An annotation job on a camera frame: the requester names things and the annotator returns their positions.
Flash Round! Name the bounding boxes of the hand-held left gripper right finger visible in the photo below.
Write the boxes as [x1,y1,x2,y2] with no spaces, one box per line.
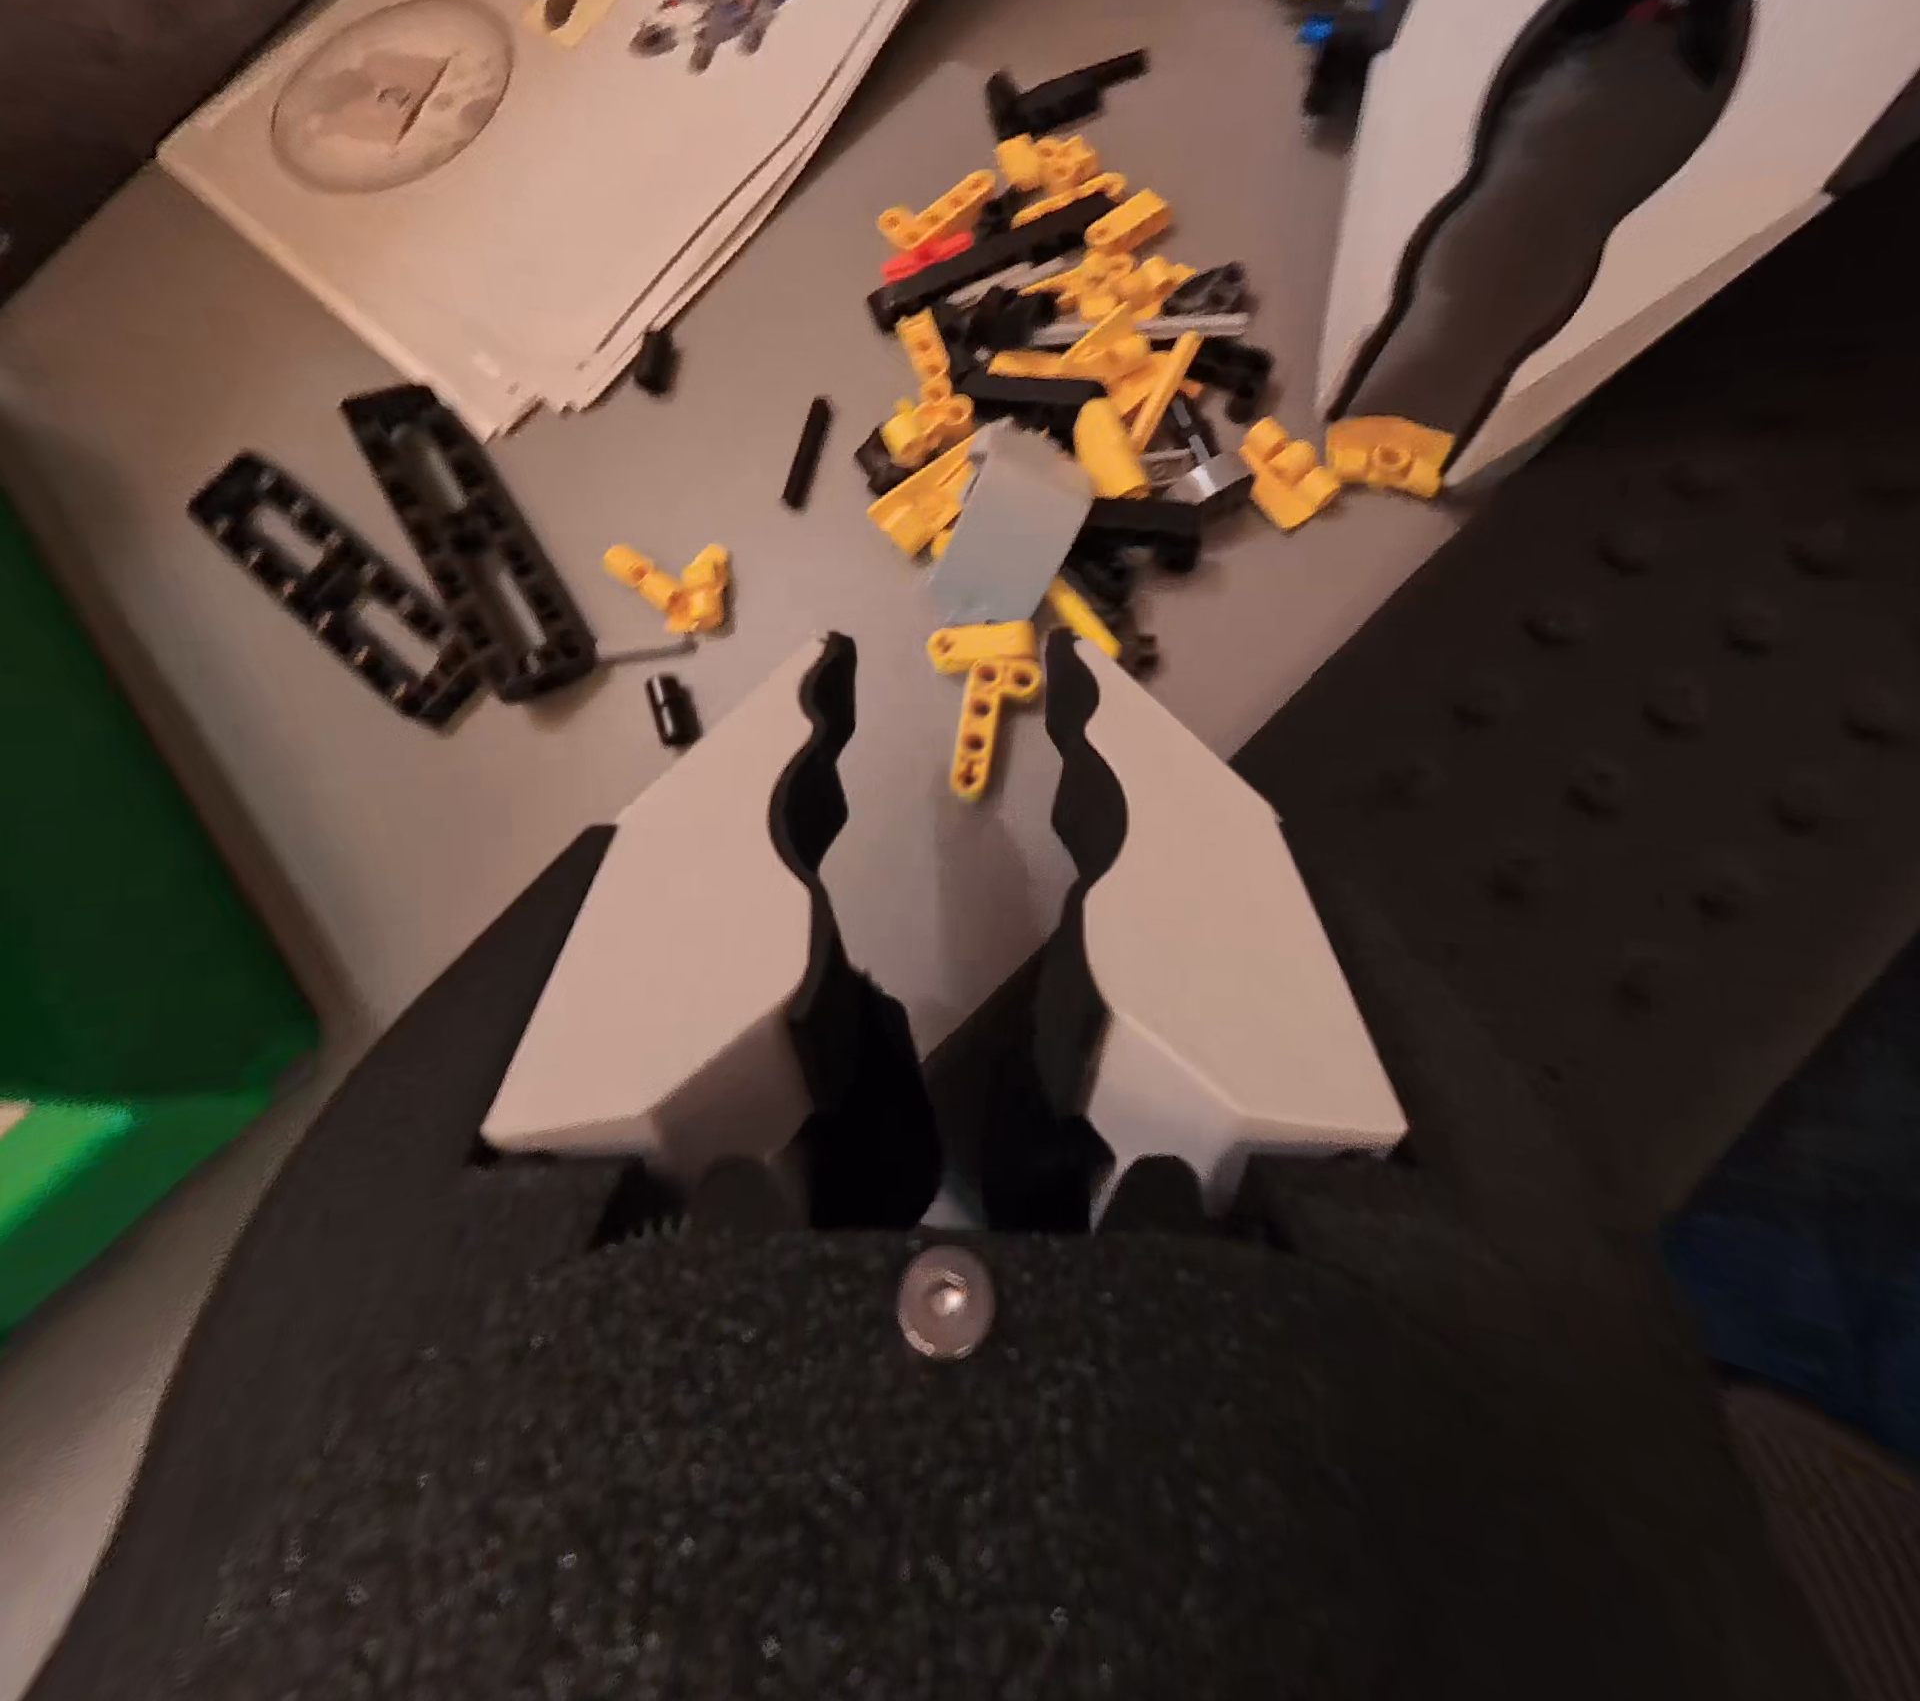
[978,628,1412,1230]

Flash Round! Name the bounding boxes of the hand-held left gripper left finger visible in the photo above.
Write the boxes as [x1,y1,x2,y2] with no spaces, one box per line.
[480,632,949,1230]

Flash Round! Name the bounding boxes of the black lego frame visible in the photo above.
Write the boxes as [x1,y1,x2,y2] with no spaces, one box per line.
[342,381,602,705]
[187,448,499,731]

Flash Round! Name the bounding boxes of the grey lego panel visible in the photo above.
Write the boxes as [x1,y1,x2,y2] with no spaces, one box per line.
[923,418,1099,630]

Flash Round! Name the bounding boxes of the pile of yellow black lego pieces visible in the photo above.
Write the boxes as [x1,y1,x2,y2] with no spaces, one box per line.
[854,51,1465,806]

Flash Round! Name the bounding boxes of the lego instruction booklet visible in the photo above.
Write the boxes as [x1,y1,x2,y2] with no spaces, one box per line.
[156,0,1189,442]

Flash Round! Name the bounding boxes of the black perforated pad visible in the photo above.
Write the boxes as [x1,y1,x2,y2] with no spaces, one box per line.
[1231,170,1920,1228]

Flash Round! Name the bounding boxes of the green plastic bin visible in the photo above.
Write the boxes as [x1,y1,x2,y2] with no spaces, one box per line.
[0,487,325,1343]

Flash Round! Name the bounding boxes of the person's blue jeans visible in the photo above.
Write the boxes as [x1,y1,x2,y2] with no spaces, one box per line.
[1665,1026,1920,1434]

